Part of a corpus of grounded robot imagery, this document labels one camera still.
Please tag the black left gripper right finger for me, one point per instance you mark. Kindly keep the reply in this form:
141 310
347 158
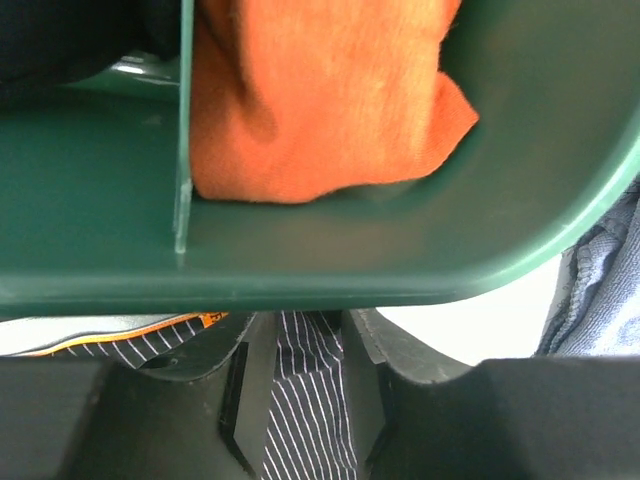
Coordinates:
419 414

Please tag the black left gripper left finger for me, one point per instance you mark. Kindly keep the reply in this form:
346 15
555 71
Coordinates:
199 411

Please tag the grey-blue folded cloth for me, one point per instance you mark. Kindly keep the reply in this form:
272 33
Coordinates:
595 310

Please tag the floral patterned table mat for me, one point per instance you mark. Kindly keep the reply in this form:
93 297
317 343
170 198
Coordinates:
504 323

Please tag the orange rolled cloth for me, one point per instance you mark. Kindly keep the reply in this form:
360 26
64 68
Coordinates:
293 100

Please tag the black pinstriped underwear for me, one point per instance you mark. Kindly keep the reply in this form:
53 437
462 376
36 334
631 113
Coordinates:
308 434

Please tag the green compartment bin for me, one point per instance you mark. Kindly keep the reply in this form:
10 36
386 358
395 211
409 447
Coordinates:
97 216

